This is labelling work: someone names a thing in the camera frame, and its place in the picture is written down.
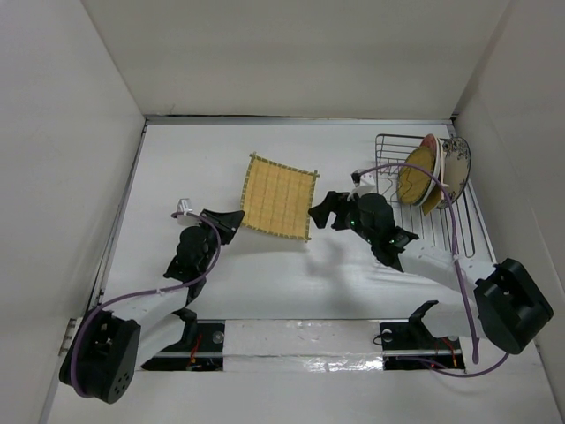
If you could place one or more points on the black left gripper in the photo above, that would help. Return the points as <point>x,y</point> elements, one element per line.
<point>227,222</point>

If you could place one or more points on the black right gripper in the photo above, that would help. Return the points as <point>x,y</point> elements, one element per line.
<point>321,211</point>

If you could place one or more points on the square bamboo tray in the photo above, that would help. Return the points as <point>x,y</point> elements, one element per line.
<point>276,198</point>

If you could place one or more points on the round bamboo tray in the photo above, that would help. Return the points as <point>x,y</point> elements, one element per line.
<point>414,177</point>

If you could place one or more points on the fan-shaped bamboo tray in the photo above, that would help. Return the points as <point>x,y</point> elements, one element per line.
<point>432,200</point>

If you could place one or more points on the blue white floral plate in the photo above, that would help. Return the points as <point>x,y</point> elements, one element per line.
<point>457,155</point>

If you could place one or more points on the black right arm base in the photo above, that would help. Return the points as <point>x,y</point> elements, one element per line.
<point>412,335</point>

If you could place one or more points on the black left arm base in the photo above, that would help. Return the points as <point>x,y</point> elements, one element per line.
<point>199,348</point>

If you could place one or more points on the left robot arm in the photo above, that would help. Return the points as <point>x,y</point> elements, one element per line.
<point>121,334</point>

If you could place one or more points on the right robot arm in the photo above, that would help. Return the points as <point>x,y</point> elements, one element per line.
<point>501,299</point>

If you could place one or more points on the white foam front strip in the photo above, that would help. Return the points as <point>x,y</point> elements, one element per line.
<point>301,336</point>

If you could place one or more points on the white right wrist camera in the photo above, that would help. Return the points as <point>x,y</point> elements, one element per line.
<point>364,183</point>

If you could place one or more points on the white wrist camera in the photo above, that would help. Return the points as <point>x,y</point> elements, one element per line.
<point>364,183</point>
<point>184,208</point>

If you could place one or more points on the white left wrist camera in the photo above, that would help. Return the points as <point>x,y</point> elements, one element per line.
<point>184,208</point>

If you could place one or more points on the dark wire dish rack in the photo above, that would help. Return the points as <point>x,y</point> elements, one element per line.
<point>391,149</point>

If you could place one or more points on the metal front rail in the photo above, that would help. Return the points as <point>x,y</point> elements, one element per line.
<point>376,351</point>

